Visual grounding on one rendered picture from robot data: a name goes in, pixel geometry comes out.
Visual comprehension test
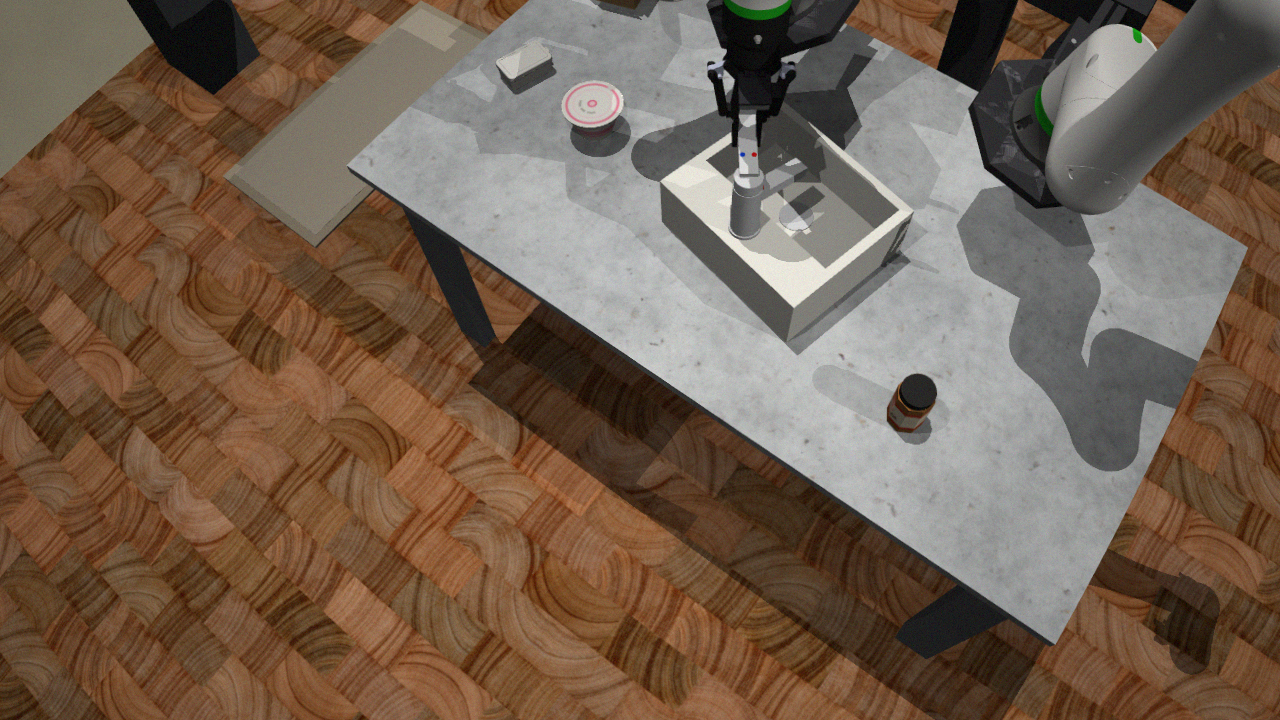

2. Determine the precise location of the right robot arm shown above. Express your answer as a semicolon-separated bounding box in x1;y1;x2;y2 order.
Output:
722;0;819;110

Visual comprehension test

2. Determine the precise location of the white rectangular sink basin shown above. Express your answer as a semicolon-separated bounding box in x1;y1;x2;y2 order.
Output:
660;101;914;342

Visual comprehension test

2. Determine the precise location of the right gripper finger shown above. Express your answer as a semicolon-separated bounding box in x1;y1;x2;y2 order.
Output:
756;61;796;147
707;61;740;147

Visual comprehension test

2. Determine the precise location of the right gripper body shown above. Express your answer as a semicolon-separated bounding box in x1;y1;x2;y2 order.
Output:
723;37;782;81

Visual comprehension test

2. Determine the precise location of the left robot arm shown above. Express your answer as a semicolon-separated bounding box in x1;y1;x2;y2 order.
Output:
1010;0;1280;215

